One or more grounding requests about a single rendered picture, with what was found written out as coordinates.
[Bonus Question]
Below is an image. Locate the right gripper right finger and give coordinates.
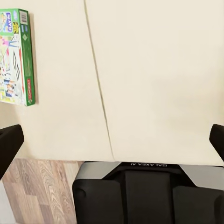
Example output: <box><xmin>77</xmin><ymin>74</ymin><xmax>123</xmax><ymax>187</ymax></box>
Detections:
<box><xmin>209</xmin><ymin>124</ymin><xmax>224</xmax><ymax>162</ymax></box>

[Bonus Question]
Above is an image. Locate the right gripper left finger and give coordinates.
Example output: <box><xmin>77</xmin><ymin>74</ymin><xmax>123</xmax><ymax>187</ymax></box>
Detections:
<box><xmin>0</xmin><ymin>124</ymin><xmax>24</xmax><ymax>181</ymax></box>

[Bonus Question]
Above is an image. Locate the board game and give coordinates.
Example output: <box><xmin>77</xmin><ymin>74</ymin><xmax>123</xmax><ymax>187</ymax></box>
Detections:
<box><xmin>0</xmin><ymin>8</ymin><xmax>35</xmax><ymax>107</ymax></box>

